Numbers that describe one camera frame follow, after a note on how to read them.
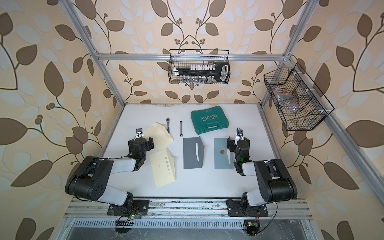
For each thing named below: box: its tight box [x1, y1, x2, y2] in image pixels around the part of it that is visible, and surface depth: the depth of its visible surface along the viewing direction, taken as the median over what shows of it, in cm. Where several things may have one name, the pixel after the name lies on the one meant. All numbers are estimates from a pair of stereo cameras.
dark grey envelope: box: [183, 136, 205, 170], surface depth 95 cm
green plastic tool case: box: [190, 106, 229, 135], surface depth 107 cm
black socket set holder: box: [173, 62, 230, 83], surface depth 86 cm
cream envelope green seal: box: [149, 148, 176, 189], surface depth 91 cm
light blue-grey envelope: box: [214, 137, 234, 170], surface depth 93 cm
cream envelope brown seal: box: [143, 122, 174, 151], surface depth 105 cm
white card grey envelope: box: [195, 143, 199, 162], surface depth 96 cm
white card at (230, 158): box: [226, 148, 234, 166], surface depth 95 cm
